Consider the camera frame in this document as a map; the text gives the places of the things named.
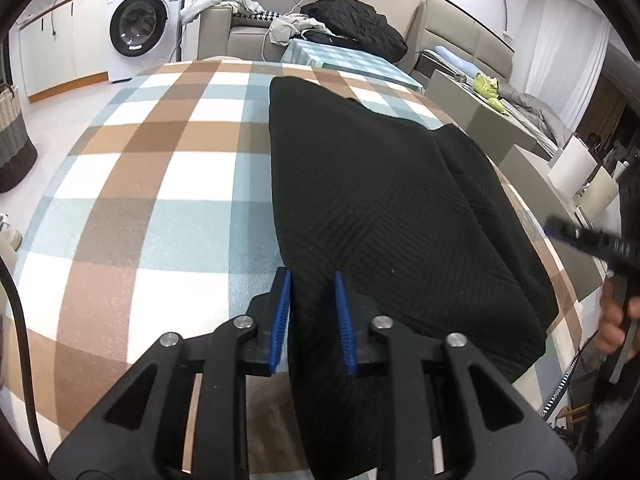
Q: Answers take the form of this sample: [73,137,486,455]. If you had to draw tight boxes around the woven laundry basket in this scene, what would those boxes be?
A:
[0,82,38,193]

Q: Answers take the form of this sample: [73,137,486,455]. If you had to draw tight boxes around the black cable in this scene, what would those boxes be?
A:
[0,257,51,468]

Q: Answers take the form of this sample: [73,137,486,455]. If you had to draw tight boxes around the black knit sweater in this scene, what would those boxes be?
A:
[269,77,559,479]

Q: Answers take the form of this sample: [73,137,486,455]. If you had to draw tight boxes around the black puffy jacket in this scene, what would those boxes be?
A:
[300,0,408,64]

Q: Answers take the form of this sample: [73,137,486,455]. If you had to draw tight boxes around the grey bed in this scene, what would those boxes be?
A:
[407,0,572,162]

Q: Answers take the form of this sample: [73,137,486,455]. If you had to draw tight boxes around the white kitchen cabinet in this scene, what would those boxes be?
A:
[18,0,108,101]

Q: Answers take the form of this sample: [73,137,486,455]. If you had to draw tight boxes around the person's right hand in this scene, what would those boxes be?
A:
[596,278,640,361]

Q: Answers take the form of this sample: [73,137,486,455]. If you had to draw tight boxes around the white washing machine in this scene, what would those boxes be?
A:
[105,0,184,82]

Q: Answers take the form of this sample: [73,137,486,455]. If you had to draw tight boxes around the light blue blanket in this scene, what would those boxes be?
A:
[180,0,265,25]

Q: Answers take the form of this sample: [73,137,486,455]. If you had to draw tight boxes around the blue checked small table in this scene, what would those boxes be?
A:
[281,39,424,93]

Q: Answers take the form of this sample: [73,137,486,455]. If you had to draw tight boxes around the plaid tablecloth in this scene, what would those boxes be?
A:
[0,58,609,476]

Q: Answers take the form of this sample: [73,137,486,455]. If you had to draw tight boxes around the white paper roll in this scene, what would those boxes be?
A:
[548,136,598,200]

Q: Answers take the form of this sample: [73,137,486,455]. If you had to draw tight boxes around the grey sofa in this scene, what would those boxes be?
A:
[198,0,296,62]

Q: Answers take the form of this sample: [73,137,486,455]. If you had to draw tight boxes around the green plush toy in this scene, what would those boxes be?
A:
[472,72,508,115]

